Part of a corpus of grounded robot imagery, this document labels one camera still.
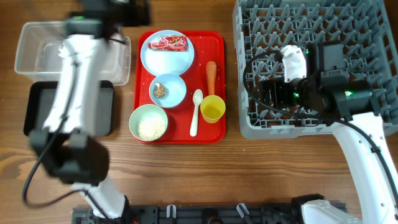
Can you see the red serving tray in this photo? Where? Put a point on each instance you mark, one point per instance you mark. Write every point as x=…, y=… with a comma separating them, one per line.
x=209, y=46

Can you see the brown food scrap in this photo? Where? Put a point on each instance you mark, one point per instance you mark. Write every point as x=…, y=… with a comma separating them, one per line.
x=160, y=90

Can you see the small light blue bowl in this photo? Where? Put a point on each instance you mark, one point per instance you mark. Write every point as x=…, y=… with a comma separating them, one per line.
x=175, y=90

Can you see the large light blue plate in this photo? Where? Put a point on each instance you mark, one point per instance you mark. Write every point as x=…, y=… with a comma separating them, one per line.
x=166, y=62

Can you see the clear plastic bin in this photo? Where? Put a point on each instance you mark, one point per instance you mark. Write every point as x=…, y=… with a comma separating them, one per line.
x=39, y=54

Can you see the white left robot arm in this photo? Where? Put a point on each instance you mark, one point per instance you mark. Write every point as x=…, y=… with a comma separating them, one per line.
x=66, y=145

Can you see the red snack wrapper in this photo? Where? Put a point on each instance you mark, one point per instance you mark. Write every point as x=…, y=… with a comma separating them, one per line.
x=173, y=43

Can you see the green bowl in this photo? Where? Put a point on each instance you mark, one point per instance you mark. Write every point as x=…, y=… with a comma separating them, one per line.
x=144, y=111

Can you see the white rice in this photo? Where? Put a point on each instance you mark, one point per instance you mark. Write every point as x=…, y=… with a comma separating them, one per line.
x=151, y=128

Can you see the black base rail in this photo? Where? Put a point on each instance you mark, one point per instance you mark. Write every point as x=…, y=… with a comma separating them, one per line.
x=265, y=214

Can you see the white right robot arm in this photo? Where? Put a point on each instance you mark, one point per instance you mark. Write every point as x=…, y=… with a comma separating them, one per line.
x=317, y=79

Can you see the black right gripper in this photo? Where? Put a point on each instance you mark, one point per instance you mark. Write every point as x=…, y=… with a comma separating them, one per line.
x=267, y=93

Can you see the yellow plastic cup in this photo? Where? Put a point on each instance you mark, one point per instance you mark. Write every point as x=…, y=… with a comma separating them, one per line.
x=212, y=108

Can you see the grey dishwasher rack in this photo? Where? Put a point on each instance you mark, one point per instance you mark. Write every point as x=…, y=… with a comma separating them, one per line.
x=261, y=27

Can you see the white plastic spoon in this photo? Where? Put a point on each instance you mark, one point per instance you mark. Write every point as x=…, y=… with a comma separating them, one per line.
x=197, y=99

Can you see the orange carrot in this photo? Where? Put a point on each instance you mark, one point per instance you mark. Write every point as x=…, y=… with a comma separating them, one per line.
x=211, y=69

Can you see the black tray bin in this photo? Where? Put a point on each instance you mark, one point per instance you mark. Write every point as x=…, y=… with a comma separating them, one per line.
x=40, y=102

